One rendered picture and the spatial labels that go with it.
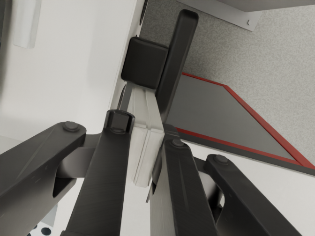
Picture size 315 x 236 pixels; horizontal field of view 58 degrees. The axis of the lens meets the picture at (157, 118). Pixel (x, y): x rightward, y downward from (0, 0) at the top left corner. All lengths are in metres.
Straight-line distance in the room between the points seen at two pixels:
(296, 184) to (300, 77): 0.84
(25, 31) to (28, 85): 0.05
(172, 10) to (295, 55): 0.49
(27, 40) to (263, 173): 0.31
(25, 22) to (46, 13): 0.02
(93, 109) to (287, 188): 0.31
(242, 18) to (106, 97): 0.97
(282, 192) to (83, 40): 0.31
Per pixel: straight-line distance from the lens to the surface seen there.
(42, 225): 0.40
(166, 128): 0.15
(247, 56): 1.14
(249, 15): 1.12
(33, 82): 0.28
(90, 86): 0.17
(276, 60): 1.18
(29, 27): 0.26
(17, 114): 0.29
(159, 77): 0.18
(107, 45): 0.16
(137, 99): 0.16
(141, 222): 0.42
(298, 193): 0.43
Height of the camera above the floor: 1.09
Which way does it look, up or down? 71 degrees down
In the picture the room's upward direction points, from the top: 179 degrees counter-clockwise
